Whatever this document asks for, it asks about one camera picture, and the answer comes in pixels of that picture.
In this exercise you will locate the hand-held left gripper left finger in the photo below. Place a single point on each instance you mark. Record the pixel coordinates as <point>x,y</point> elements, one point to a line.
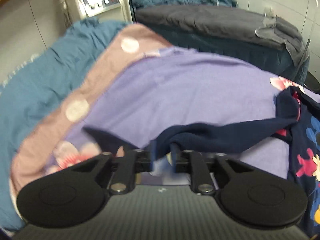
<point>153,156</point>

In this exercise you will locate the white bedside machine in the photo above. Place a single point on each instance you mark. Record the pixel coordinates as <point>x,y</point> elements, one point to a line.
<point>100,0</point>

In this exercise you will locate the white gooseneck lamp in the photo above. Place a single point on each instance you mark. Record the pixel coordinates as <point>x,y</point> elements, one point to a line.
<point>312,2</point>

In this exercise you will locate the small grey cloth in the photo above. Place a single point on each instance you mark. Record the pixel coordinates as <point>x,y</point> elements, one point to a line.
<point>271,31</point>

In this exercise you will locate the navy cartoon print shirt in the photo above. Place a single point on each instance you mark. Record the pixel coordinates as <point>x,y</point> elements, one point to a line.
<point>212,135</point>

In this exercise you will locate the purple floral bedsheet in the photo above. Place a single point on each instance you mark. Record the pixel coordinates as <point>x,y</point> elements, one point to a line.
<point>175,80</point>

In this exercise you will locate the teal blue blanket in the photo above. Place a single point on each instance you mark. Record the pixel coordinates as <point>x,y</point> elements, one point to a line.
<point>37,92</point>

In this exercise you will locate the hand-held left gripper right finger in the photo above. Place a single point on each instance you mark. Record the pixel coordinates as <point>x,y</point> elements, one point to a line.
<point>174,158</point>

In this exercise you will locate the dark blue bed cover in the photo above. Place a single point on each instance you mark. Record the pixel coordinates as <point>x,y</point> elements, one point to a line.
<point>225,50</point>

